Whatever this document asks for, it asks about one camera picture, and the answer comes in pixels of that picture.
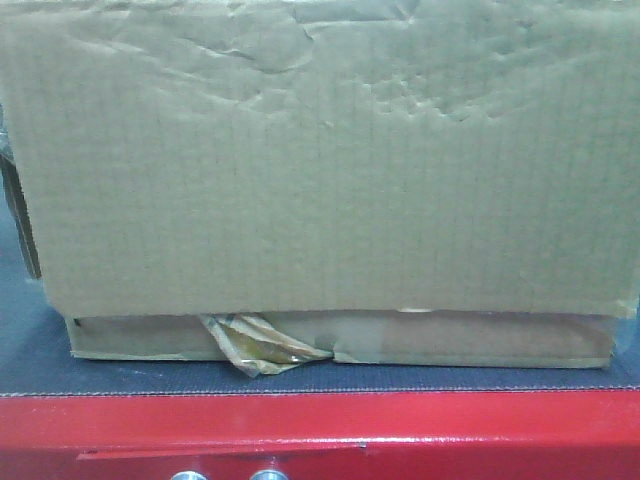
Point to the large brown cardboard box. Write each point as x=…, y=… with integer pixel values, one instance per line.
x=184, y=157

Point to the crumpled yellow packing tape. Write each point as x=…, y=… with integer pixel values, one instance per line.
x=255, y=347

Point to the flat cardboard box underneath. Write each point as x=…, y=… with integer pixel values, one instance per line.
x=439, y=338

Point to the right silver bolt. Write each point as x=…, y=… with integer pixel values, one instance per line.
x=269, y=474

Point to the silver bolt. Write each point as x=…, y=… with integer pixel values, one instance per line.
x=269, y=474
x=188, y=475

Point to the left silver bolt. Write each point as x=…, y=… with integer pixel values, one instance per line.
x=188, y=475

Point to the red metal table frame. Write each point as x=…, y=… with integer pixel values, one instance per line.
x=436, y=435

